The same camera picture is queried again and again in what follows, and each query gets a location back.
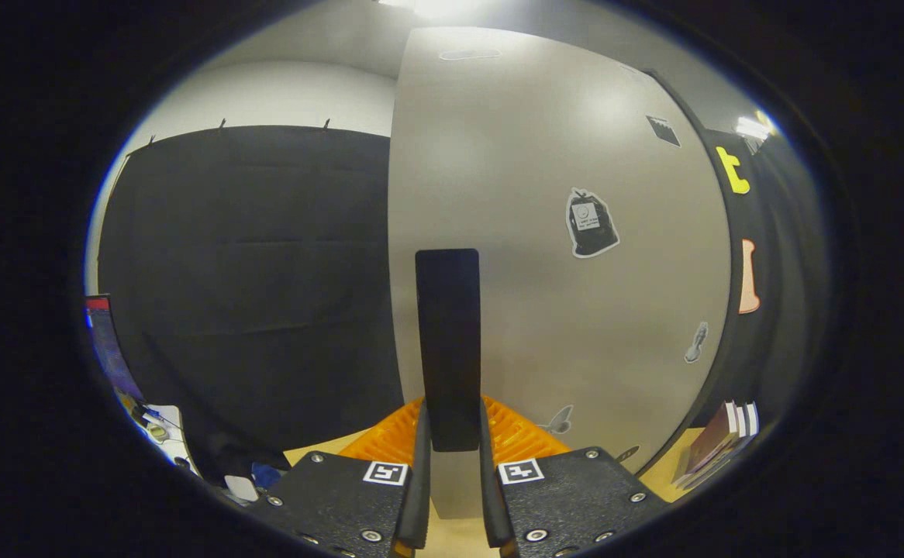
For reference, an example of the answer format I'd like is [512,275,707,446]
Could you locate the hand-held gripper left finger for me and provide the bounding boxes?
[247,398,431,558]

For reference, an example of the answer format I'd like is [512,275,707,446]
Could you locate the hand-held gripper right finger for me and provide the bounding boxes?
[479,395,670,558]

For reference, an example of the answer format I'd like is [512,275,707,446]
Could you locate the black door handle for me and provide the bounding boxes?
[415,248,481,453]

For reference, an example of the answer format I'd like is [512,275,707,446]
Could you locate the beige cabinet door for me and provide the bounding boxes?
[387,27,732,520]

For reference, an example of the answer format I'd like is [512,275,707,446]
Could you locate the maroon covered book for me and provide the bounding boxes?
[673,401,740,487]

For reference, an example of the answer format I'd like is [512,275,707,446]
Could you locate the white desk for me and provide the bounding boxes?
[128,403,263,505]

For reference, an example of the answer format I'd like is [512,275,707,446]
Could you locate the black backdrop cloth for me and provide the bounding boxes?
[98,126,809,481]

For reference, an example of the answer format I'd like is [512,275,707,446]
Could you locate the computer monitor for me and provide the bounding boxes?
[84,294,147,404]

